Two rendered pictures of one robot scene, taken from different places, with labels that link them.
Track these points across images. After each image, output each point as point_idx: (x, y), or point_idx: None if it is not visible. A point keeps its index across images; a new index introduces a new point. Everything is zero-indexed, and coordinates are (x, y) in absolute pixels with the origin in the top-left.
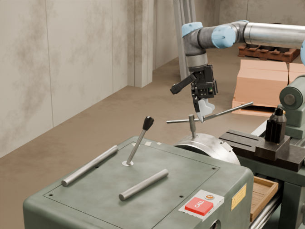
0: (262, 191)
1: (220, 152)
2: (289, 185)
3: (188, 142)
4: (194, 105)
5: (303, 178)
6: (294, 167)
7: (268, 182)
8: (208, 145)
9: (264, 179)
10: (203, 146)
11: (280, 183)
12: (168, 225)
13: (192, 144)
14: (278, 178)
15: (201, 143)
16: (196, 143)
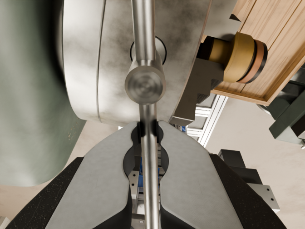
0: (251, 87)
1: (116, 124)
2: (282, 108)
3: (79, 49)
4: (19, 214)
5: (278, 129)
6: (297, 128)
7: (270, 95)
8: (107, 107)
9: (280, 90)
10: (83, 98)
11: (288, 99)
12: None
13: (70, 68)
14: (296, 100)
15: (100, 92)
16: (84, 78)
